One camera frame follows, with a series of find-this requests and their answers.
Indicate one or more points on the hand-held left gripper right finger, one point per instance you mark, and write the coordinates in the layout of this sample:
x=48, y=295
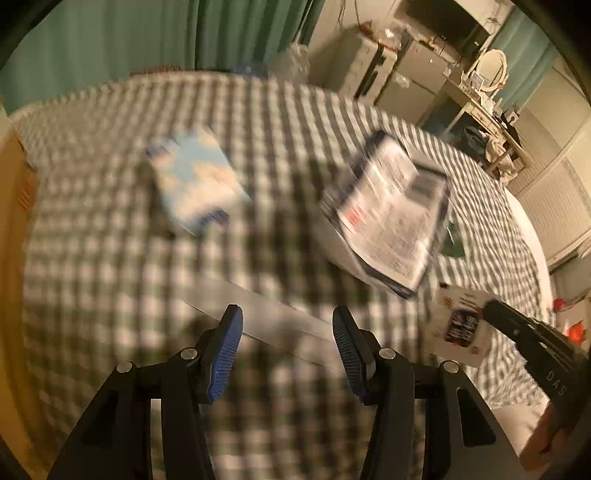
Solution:
x=351, y=355

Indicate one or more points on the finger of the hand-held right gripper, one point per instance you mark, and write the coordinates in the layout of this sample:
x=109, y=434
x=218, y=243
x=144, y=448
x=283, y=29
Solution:
x=508, y=321

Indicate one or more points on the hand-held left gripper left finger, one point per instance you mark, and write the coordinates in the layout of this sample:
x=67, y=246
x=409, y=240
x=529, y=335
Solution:
x=225, y=355

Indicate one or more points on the white printed card packet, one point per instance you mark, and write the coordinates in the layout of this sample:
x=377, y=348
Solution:
x=457, y=327

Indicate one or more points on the brown cardboard box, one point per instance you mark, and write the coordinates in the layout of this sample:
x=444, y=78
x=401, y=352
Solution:
x=14, y=277

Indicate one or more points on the person's right hand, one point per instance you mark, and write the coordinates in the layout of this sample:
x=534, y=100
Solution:
x=547, y=438

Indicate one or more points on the small red object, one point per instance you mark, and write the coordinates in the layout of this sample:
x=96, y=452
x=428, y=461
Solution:
x=560, y=303
x=579, y=333

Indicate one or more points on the white mattress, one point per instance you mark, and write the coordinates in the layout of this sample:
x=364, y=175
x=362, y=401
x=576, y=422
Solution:
x=531, y=230

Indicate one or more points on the small green packet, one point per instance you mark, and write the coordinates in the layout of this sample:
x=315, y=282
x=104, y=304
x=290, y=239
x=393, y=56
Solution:
x=453, y=242

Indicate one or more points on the white louvered wardrobe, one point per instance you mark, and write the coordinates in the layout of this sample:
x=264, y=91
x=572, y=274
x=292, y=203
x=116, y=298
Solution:
x=554, y=184

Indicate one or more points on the black-edged printed booklet package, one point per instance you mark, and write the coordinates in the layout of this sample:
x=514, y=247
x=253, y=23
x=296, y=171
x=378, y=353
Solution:
x=392, y=217

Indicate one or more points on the wooden chair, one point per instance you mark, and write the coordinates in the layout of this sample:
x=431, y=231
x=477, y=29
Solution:
x=487, y=147

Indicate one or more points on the blue tissue pack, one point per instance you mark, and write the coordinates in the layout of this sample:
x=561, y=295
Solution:
x=198, y=180

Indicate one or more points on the white vanity desk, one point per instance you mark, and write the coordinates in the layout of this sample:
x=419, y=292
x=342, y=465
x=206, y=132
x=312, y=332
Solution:
x=485, y=115

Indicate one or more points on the white oval mirror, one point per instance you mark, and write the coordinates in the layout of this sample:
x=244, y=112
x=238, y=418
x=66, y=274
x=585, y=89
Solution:
x=491, y=69

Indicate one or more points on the grey mini fridge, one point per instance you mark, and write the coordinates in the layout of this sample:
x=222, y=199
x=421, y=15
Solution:
x=415, y=83

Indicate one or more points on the narrow teal curtain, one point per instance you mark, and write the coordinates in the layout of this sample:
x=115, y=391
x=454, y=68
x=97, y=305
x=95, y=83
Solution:
x=526, y=50

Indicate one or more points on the white suitcase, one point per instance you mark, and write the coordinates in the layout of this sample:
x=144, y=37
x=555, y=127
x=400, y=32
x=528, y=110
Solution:
x=346, y=64

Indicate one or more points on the black television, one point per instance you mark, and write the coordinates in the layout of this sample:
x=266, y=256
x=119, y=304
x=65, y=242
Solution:
x=443, y=21

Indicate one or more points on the wide teal curtain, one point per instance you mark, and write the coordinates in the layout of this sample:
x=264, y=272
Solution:
x=138, y=37

